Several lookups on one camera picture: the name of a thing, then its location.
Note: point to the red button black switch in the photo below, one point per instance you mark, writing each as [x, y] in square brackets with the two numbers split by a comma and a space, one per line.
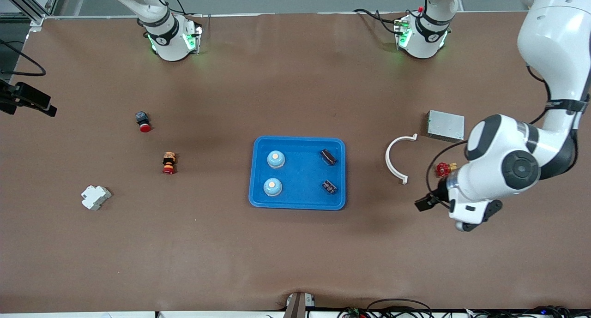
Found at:
[143, 120]

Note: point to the blue dome bell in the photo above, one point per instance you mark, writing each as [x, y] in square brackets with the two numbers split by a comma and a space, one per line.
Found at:
[275, 159]
[272, 187]

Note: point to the white curved plastic clamp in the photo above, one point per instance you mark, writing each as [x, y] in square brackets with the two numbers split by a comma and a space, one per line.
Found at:
[388, 160]

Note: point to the dark brown electrolytic capacitor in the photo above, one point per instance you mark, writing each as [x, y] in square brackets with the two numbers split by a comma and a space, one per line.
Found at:
[328, 157]

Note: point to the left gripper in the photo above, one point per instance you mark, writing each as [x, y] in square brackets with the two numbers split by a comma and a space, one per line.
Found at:
[439, 191]

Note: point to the blue plastic tray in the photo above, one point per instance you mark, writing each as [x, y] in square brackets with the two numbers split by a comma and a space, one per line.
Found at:
[300, 175]

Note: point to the white DIN rail breaker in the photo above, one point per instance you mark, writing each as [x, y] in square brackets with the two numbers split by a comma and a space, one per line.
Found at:
[96, 198]

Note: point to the red yellow emergency button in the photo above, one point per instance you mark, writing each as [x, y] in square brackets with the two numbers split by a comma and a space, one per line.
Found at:
[169, 163]

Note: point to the aluminium frame post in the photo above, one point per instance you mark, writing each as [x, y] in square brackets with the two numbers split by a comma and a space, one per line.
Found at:
[36, 20]

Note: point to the green terminal plug connector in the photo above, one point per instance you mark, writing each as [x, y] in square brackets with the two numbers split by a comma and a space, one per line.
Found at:
[354, 313]

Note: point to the small black terminal block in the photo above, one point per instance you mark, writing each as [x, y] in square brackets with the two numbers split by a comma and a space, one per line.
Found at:
[329, 187]

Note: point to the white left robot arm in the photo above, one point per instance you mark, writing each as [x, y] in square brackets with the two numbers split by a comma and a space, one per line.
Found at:
[554, 32]

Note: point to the silver metal box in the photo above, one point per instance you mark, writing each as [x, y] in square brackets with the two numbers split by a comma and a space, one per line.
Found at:
[445, 125]

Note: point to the grey brown mount bracket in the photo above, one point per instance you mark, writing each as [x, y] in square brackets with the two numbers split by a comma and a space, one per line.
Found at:
[295, 306]

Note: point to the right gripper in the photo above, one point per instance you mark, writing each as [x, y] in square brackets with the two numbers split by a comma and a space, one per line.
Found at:
[25, 97]

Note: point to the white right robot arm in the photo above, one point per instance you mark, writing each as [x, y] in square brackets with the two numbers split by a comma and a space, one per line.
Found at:
[168, 41]

